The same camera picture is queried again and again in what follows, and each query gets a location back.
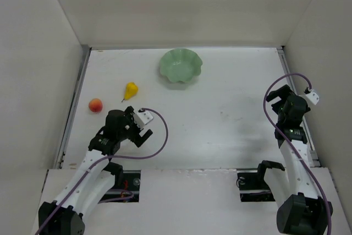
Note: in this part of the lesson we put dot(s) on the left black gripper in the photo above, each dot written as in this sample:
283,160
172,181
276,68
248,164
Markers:
136,132

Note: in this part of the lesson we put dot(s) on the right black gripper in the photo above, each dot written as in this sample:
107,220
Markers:
282,100

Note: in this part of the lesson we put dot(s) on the yellow fake pear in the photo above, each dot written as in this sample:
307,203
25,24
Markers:
131,90

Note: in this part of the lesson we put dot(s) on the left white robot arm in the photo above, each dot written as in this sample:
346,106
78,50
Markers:
70,209

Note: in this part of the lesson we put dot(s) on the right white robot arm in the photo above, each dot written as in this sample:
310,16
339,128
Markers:
301,207

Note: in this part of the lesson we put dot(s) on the orange fake peach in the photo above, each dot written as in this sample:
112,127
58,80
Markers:
95,105

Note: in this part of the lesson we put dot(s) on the green scalloped fruit bowl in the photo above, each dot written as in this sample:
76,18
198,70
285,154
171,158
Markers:
180,65

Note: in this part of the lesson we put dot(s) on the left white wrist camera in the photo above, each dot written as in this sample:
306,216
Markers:
142,118

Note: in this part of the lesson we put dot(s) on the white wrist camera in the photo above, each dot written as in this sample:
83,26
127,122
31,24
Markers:
142,118
312,95

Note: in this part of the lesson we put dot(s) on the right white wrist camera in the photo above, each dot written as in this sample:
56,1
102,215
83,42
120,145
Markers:
312,95

